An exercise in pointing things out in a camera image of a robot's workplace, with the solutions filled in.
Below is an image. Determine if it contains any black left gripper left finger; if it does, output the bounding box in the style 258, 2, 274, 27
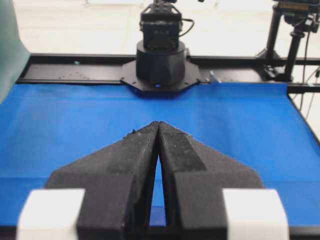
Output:
16, 120, 161, 240

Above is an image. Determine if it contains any black aluminium table frame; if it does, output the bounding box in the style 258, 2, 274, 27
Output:
15, 53, 320, 94

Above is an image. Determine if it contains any green curtain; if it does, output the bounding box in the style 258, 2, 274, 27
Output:
0, 0, 30, 102

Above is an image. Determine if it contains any black camera stand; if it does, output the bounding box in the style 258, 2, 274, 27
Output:
255, 0, 320, 82

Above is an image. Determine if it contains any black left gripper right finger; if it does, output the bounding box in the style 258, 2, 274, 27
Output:
157, 120, 291, 240

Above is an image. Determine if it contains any blue table cloth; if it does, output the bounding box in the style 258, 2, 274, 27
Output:
0, 83, 320, 226

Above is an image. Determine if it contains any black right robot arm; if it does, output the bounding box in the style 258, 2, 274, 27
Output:
120, 0, 201, 92

